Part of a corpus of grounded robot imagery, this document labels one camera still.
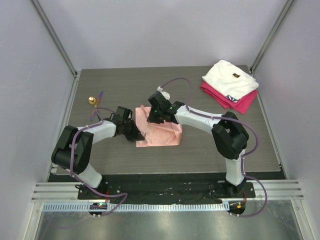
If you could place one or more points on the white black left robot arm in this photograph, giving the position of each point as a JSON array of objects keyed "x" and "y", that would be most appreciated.
[{"x": 72, "y": 151}]

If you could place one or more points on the grey left corner post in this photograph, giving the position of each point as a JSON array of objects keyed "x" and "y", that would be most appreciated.
[{"x": 53, "y": 35}]

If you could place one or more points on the gold spoon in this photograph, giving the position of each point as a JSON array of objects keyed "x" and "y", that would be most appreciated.
[{"x": 93, "y": 101}]

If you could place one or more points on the pink satin napkin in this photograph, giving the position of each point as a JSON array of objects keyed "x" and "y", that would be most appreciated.
[{"x": 156, "y": 135}]

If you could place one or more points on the white folded cloth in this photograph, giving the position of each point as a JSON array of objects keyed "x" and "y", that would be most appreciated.
[{"x": 230, "y": 81}]

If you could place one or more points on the iridescent purple utensil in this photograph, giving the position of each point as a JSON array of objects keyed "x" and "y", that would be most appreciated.
[{"x": 93, "y": 113}]

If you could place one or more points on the grey aluminium corner post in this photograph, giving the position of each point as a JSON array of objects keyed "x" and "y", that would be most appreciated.
[{"x": 279, "y": 21}]

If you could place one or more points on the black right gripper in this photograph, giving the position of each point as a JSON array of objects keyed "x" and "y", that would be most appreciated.
[{"x": 155, "y": 115}]

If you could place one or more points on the aluminium front rail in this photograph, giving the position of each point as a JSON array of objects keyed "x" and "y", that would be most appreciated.
[{"x": 67, "y": 191}]

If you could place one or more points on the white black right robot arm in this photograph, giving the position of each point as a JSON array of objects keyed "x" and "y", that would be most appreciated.
[{"x": 230, "y": 137}]

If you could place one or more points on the magenta folded cloth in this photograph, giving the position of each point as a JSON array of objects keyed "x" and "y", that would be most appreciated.
[{"x": 226, "y": 102}]

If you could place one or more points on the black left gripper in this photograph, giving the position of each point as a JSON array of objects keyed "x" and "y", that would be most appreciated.
[{"x": 136, "y": 135}]

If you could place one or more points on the white wrist camera connector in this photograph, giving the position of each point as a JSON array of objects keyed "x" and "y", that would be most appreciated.
[{"x": 165, "y": 94}]

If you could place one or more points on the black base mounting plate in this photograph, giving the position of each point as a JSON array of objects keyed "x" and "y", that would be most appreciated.
[{"x": 167, "y": 189}]

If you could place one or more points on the white slotted cable duct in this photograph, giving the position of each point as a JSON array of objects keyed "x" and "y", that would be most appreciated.
[{"x": 102, "y": 207}]

